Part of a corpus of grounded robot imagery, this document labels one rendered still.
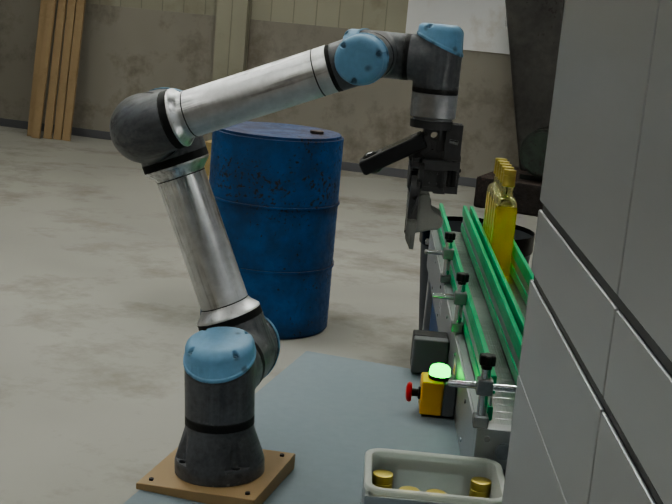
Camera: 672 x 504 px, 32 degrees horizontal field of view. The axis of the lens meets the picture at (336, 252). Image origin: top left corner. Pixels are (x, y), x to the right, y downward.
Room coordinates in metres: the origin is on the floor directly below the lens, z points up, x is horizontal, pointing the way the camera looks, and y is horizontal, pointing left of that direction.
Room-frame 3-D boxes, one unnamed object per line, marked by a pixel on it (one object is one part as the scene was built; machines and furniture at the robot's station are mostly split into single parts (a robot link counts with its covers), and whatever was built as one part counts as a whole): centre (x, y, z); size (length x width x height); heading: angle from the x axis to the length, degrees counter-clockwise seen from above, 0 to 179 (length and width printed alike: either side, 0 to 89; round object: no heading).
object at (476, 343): (2.78, -0.30, 0.92); 1.75 x 0.01 x 0.08; 179
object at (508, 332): (2.78, -0.37, 0.92); 1.75 x 0.01 x 0.08; 179
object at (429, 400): (2.31, -0.23, 0.79); 0.07 x 0.07 x 0.07; 89
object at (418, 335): (2.59, -0.23, 0.79); 0.08 x 0.08 x 0.08; 89
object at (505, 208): (3.09, -0.44, 1.02); 0.06 x 0.06 x 0.28; 89
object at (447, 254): (2.94, -0.26, 0.94); 0.07 x 0.04 x 0.13; 89
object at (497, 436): (1.88, -0.31, 0.85); 0.09 x 0.04 x 0.07; 89
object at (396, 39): (1.94, -0.03, 1.48); 0.11 x 0.11 x 0.08; 80
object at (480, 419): (1.88, -0.29, 0.95); 0.17 x 0.03 x 0.12; 89
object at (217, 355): (1.88, 0.17, 0.94); 0.13 x 0.12 x 0.14; 170
